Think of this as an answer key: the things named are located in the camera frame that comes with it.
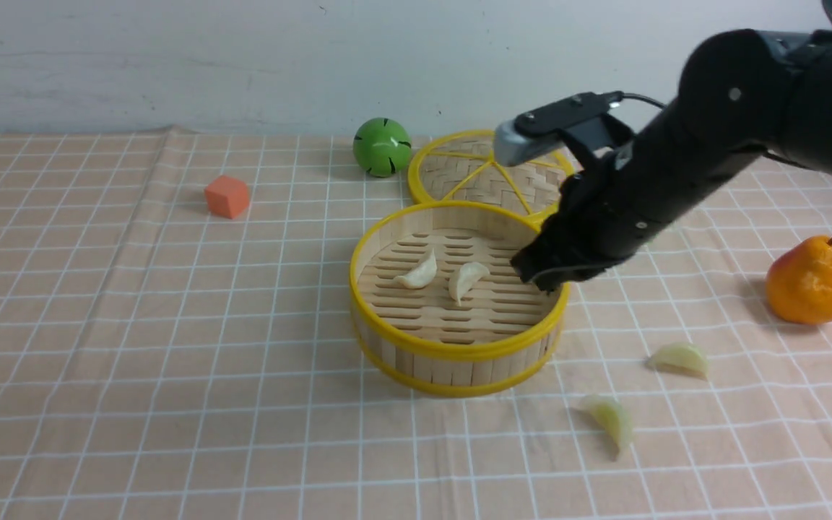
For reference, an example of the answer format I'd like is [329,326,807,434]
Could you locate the woven bamboo steamer lid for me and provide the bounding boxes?
[407,129,576,225]

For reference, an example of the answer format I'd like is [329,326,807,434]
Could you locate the white dumpling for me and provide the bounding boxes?
[448,262,490,307]
[394,248,437,290]

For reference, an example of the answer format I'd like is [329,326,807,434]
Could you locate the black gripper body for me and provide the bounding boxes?
[511,154,671,293]

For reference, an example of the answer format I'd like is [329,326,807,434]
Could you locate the black cable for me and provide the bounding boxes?
[607,0,832,109]

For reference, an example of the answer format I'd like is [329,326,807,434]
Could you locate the pale green dumpling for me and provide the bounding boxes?
[645,342,709,381]
[580,394,634,458]

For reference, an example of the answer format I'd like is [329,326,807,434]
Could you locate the orange foam cube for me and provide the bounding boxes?
[204,175,251,220]

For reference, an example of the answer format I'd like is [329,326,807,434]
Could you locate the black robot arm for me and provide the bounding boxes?
[494,30,832,293]

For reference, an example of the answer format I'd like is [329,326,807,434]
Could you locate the green ball black stripes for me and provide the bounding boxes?
[352,116,412,178]

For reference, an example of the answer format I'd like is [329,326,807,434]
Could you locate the orange yellow toy pear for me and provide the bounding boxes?
[765,235,832,326]

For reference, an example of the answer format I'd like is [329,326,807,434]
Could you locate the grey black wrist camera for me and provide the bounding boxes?
[493,91,635,169]

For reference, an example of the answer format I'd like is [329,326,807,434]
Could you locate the peach checkered tablecloth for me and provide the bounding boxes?
[0,129,832,519]

